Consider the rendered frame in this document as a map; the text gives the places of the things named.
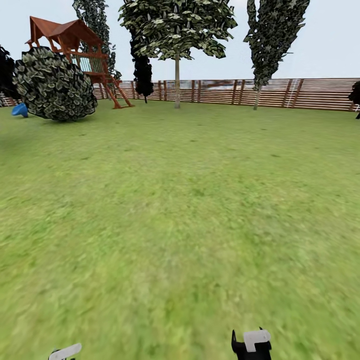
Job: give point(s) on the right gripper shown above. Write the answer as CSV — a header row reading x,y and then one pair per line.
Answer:
x,y
262,349

